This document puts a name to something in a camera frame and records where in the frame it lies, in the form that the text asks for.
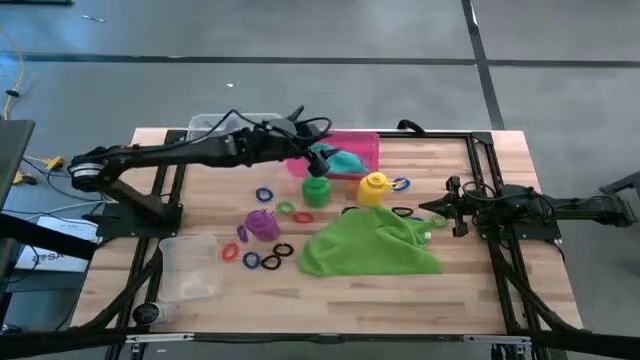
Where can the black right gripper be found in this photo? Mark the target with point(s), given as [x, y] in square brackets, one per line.
[460, 205]

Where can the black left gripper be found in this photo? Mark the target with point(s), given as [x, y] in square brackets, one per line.
[290, 140]

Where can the green coil wristband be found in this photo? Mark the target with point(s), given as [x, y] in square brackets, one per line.
[446, 220]
[278, 207]

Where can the blue coil wristband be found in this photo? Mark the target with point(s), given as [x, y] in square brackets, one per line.
[408, 184]
[244, 260]
[256, 194]
[415, 218]

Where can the green sports bottle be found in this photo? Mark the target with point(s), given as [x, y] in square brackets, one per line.
[316, 195]

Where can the yellow sports bottle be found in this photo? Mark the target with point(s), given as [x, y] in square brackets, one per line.
[371, 192]

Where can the red coil wristband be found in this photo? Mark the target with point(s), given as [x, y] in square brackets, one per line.
[295, 218]
[223, 252]

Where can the green cloth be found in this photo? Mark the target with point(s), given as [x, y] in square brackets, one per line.
[365, 245]

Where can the purple sports bottle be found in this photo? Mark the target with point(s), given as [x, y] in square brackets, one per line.
[262, 225]

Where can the purple coil wristband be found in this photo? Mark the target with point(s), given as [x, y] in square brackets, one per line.
[239, 231]

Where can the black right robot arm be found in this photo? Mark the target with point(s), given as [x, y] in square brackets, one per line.
[575, 205]

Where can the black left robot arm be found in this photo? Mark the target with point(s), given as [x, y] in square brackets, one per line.
[175, 152]

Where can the pink plastic bin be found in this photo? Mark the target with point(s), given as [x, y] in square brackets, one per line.
[360, 142]

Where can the large clear plastic bin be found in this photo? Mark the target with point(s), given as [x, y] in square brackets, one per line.
[205, 125]

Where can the small clear plastic container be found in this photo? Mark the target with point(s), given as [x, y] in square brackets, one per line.
[190, 280]

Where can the black chair base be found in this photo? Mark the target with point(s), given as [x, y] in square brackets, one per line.
[625, 184]

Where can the white beverage can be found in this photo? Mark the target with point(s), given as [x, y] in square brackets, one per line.
[147, 313]

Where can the grey floor scrap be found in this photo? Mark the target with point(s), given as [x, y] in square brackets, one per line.
[94, 19]

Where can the white cardboard box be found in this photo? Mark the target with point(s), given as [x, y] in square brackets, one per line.
[50, 262]

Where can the black slanted beam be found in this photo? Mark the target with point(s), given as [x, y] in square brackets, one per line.
[30, 235]

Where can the black side desk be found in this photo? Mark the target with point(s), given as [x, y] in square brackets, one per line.
[12, 150]

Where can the black metal rig frame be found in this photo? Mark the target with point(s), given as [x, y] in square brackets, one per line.
[440, 134]

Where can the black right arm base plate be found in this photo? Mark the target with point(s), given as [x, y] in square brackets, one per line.
[545, 232]

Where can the silver frame bracket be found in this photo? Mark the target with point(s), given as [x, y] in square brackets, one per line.
[495, 339]
[160, 338]

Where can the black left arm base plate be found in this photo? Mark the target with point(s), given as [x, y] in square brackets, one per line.
[115, 225]

